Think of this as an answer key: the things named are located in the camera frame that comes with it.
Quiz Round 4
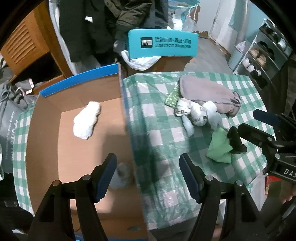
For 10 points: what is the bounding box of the wooden louvered cabinet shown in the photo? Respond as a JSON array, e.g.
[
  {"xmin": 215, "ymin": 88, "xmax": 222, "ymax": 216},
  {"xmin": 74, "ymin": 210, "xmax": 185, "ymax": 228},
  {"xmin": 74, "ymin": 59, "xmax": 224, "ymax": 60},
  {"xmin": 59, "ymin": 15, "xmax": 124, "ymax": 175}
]
[{"xmin": 1, "ymin": 1, "xmax": 73, "ymax": 94}]

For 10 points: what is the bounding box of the grey white sock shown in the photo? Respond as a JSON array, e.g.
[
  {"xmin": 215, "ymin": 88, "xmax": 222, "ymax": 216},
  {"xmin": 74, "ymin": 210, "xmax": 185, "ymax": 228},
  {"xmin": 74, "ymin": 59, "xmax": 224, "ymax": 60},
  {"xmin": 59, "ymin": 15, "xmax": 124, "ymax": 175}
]
[{"xmin": 109, "ymin": 162, "xmax": 133, "ymax": 190}]

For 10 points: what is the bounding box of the white patterned sock bundle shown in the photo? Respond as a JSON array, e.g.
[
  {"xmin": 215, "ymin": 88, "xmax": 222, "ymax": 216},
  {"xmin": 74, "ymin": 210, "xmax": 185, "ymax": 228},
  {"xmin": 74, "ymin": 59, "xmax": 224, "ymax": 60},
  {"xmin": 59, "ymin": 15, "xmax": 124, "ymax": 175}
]
[{"xmin": 174, "ymin": 98, "xmax": 224, "ymax": 137}]

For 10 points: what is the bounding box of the light blue waste bin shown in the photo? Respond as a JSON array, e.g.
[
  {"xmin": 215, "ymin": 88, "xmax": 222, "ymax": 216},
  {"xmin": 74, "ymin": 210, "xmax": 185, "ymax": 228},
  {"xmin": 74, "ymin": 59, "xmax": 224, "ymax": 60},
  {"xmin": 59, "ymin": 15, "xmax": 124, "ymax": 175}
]
[{"xmin": 228, "ymin": 46, "xmax": 244, "ymax": 71}]

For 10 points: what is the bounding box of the grey printed tote bag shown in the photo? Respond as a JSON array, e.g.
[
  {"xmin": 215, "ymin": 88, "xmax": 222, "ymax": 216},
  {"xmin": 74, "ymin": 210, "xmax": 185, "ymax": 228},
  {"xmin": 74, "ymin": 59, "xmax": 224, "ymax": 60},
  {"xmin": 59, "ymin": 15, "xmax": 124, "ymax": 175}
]
[{"xmin": 1, "ymin": 81, "xmax": 37, "ymax": 173}]

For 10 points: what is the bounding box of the grey fleece pouch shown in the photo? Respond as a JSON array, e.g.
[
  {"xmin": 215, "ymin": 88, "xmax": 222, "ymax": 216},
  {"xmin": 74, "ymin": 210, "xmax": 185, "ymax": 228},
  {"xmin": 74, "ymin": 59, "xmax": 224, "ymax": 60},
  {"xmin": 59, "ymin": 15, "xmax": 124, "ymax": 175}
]
[{"xmin": 179, "ymin": 75, "xmax": 241, "ymax": 117}]

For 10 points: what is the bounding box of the black sock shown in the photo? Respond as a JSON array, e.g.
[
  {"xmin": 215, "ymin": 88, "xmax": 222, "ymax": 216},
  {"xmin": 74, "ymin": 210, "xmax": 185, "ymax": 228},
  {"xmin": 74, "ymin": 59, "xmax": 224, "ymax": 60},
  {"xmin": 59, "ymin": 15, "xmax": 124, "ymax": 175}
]
[{"xmin": 227, "ymin": 126, "xmax": 247, "ymax": 155}]

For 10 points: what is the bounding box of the dark hanging jacket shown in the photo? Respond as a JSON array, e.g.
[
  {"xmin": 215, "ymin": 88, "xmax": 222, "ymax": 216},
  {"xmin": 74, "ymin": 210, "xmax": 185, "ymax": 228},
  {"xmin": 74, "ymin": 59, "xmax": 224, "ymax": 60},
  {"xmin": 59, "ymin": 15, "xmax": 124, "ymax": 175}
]
[{"xmin": 58, "ymin": 1, "xmax": 169, "ymax": 66}]

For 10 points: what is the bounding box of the green sparkly knit cloth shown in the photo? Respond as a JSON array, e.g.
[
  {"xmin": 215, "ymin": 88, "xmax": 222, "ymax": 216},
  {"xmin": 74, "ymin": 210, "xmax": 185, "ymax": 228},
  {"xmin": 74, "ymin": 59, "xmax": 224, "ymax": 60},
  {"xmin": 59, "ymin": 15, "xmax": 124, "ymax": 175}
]
[{"xmin": 165, "ymin": 85, "xmax": 181, "ymax": 108}]

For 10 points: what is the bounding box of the right human hand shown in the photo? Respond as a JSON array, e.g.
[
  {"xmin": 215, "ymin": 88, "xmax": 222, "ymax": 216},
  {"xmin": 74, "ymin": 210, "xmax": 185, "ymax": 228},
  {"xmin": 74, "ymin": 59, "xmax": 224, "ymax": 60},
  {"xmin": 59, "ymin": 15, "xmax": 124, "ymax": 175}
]
[{"xmin": 280, "ymin": 180, "xmax": 296, "ymax": 203}]

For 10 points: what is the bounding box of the open cardboard shoe box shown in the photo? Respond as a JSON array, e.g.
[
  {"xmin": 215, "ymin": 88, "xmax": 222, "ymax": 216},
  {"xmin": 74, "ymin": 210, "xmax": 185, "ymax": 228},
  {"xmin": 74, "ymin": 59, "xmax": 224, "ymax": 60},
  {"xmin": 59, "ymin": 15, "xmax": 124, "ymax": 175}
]
[{"xmin": 25, "ymin": 64, "xmax": 148, "ymax": 240}]

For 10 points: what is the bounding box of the green checkered tablecloth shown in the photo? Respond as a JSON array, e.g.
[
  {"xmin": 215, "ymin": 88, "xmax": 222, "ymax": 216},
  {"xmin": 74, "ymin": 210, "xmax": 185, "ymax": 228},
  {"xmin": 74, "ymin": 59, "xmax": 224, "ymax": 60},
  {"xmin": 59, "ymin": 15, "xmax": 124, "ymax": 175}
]
[{"xmin": 13, "ymin": 72, "xmax": 266, "ymax": 230}]

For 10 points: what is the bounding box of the light green cloth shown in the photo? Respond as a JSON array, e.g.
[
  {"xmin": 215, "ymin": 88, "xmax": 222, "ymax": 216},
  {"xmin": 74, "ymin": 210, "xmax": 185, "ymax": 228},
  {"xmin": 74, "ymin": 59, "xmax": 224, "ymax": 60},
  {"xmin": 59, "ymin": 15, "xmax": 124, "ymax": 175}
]
[{"xmin": 206, "ymin": 128, "xmax": 233, "ymax": 164}]

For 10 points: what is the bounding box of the white fluffy sock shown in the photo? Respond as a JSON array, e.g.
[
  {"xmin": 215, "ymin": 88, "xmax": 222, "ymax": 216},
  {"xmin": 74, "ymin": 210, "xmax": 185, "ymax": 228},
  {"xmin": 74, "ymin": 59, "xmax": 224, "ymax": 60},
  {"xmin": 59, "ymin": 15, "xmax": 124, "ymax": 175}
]
[{"xmin": 73, "ymin": 101, "xmax": 101, "ymax": 140}]

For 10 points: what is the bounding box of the grey shoe rack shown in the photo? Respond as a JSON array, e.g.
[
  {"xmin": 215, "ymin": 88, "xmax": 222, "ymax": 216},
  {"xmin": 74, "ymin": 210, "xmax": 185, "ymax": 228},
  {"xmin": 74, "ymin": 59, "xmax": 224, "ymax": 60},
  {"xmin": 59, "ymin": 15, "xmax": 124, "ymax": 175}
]
[{"xmin": 234, "ymin": 19, "xmax": 293, "ymax": 90}]

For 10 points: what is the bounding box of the blue white plastic bag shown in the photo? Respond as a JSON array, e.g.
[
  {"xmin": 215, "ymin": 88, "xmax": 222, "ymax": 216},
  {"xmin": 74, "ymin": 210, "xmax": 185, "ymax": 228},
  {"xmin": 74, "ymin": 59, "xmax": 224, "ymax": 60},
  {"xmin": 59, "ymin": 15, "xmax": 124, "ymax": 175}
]
[{"xmin": 167, "ymin": 1, "xmax": 201, "ymax": 33}]

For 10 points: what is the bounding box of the teal printed shoe box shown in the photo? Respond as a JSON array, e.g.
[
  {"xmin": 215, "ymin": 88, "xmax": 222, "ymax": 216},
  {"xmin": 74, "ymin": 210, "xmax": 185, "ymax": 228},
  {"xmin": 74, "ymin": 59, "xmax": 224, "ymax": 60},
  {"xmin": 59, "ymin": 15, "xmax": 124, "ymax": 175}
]
[{"xmin": 127, "ymin": 29, "xmax": 199, "ymax": 59}]

